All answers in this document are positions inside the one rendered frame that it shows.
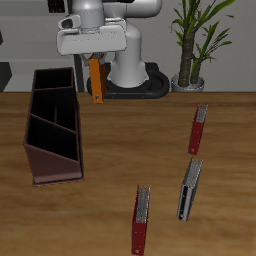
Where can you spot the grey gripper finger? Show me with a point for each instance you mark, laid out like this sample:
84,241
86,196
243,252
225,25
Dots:
102,58
85,58

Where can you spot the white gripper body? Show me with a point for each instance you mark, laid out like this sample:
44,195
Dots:
91,39

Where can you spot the orange book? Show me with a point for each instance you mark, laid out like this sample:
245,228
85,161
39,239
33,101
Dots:
97,81

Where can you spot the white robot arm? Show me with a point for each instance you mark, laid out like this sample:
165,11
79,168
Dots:
131,56

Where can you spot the dark brown desk caddy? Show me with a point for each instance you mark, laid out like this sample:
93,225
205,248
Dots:
55,133

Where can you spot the red book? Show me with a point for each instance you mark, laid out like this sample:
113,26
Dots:
196,131
140,226

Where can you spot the black book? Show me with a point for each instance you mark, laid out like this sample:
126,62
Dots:
188,196

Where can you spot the dark box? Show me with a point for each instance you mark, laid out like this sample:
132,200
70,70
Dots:
4,76

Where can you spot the green pot plant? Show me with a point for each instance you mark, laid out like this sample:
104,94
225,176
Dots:
188,50

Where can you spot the black wall fixture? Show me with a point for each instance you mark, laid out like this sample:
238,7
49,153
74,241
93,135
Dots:
57,5

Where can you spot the flat black base plate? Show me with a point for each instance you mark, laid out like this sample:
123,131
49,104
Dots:
156,87

